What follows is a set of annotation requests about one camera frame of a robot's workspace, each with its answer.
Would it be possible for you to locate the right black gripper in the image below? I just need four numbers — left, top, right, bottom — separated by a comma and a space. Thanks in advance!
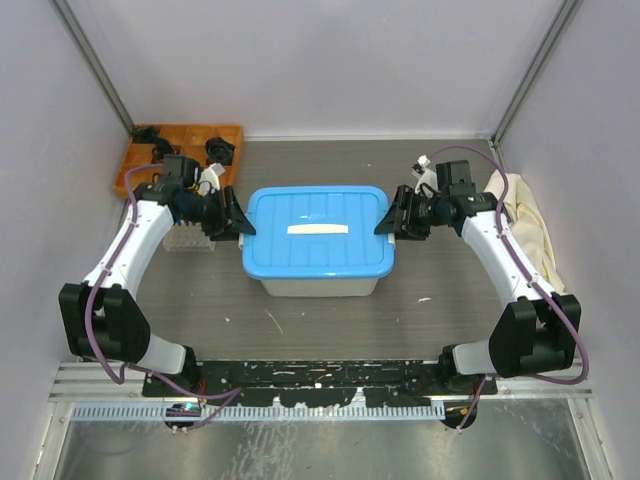
374, 185, 447, 242

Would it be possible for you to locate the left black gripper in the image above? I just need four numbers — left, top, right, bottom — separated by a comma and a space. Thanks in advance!
180, 185, 256, 242

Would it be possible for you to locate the blue plastic tray lid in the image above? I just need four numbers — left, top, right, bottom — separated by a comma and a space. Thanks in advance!
242, 185, 395, 280

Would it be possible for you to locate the white plastic bin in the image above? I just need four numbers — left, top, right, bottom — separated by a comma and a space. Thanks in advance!
240, 233, 395, 297

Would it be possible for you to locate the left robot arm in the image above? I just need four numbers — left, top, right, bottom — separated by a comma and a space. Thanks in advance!
58, 154, 256, 398

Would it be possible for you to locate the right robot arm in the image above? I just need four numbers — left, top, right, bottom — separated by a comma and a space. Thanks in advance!
375, 156, 583, 394

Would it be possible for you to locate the clear plastic tube rack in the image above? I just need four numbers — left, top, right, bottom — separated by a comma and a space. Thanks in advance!
162, 225, 216, 252

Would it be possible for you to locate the rolled tie brown blue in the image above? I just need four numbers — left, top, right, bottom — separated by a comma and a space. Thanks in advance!
205, 137, 235, 166

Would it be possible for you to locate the wooden compartment tray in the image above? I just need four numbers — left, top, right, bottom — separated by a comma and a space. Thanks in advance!
113, 124, 244, 198

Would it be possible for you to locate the rolled tie orange pattern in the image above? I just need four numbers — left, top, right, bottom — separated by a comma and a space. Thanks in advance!
151, 137, 176, 164

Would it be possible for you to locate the cream cloth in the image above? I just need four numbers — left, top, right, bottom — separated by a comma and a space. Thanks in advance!
504, 173, 565, 294

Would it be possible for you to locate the rolled tie dark green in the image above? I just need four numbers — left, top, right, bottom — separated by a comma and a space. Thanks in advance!
131, 125, 158, 144

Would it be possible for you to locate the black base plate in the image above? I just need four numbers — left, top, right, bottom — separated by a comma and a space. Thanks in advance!
172, 360, 482, 408

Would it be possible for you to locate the aluminium rail frame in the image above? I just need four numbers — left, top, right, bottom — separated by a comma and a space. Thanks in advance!
49, 360, 592, 430

